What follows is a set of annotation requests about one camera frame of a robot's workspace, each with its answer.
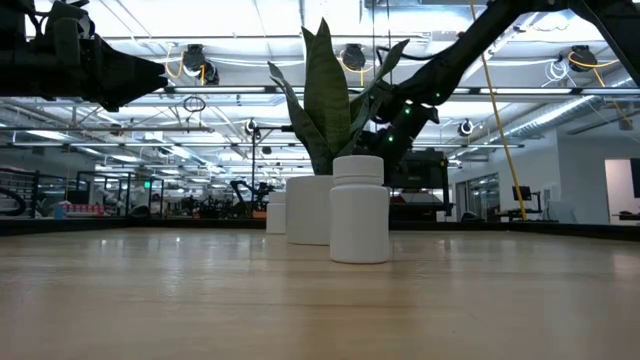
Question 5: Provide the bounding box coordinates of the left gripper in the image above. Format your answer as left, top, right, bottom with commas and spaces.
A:
0, 37, 169, 113

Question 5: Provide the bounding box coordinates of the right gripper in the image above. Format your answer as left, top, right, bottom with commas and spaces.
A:
357, 97, 441, 174

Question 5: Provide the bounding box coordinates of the white pill bottle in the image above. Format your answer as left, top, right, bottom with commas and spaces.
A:
265, 192, 288, 235
329, 155, 391, 265

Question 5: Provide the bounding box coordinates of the black perforated computer case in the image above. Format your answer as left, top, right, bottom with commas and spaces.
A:
388, 148, 454, 224

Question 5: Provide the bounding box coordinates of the green snake plant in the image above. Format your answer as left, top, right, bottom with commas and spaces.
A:
267, 17, 411, 176

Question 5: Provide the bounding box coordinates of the long ceiling light bar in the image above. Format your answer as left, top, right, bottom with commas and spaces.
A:
164, 85, 640, 97

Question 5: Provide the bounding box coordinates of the white round plant pot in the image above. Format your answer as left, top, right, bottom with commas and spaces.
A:
285, 174, 335, 246

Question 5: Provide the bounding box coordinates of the black pole stand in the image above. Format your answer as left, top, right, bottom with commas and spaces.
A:
249, 124, 296, 219

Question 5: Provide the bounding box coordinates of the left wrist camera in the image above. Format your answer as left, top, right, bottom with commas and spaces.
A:
44, 0, 97, 69

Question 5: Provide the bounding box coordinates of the yellow hanging cable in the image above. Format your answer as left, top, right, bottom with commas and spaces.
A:
468, 0, 528, 221

